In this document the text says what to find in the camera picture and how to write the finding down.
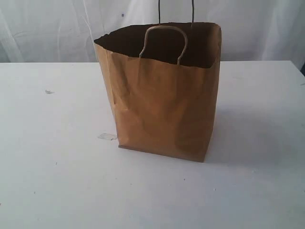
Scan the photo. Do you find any large brown paper shopping bag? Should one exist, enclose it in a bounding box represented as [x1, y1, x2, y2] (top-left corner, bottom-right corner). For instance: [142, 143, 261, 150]
[93, 0, 222, 163]

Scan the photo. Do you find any clear tape piece on table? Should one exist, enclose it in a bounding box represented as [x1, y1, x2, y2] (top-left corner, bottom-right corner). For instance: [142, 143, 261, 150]
[98, 133, 117, 141]

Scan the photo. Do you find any small white paper scrap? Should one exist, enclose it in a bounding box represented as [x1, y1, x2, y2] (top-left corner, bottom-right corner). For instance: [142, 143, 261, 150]
[45, 90, 54, 94]

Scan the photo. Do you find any white backdrop curtain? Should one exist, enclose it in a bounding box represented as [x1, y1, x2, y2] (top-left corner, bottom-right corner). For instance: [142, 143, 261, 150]
[0, 0, 305, 68]

